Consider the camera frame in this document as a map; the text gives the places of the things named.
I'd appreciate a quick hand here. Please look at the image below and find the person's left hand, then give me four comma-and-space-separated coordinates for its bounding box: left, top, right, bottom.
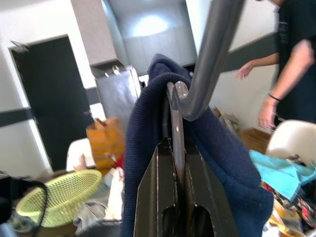
258, 97, 281, 129

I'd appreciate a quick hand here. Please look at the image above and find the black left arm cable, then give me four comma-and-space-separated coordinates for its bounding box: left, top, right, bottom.
22, 181, 49, 224

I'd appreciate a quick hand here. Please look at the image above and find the white fabric piece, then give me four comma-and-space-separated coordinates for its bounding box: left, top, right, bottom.
108, 167, 124, 220

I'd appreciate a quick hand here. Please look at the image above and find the colourful patterned cloth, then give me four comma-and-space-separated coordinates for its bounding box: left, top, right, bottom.
261, 154, 316, 233

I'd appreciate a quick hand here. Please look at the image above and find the person in black t-shirt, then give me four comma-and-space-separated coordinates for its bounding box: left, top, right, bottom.
271, 0, 316, 123

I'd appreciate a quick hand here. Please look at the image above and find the grey denim garment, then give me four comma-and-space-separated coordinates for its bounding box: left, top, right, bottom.
74, 201, 124, 235

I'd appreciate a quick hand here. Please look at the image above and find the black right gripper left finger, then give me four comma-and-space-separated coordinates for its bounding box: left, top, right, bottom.
133, 137, 181, 237

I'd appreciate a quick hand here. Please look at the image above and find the person's right hand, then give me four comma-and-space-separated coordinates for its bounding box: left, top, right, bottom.
235, 61, 255, 80

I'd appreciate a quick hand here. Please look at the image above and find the yellow-green mesh basket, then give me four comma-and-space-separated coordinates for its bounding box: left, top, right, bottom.
16, 169, 103, 228

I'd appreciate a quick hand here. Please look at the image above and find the navy blue garment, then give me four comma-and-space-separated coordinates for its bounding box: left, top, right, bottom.
119, 53, 275, 237

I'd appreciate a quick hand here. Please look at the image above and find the silver fridge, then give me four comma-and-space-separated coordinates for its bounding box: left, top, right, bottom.
95, 65, 142, 129

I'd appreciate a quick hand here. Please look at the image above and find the black door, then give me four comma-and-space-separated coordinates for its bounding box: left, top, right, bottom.
9, 36, 91, 171

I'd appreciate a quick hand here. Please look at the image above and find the yellow cloth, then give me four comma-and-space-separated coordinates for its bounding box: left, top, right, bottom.
269, 204, 306, 237

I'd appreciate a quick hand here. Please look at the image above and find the brown paper bag yellow print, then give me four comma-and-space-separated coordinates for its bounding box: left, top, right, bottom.
86, 117, 124, 175

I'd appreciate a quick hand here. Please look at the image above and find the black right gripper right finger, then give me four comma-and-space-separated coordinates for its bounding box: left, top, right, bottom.
184, 145, 239, 237

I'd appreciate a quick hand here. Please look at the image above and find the teal towel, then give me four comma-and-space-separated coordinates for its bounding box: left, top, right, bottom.
249, 149, 316, 202

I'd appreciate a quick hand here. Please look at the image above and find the grey plastic clothes hanger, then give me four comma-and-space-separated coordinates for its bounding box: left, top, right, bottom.
166, 0, 245, 173

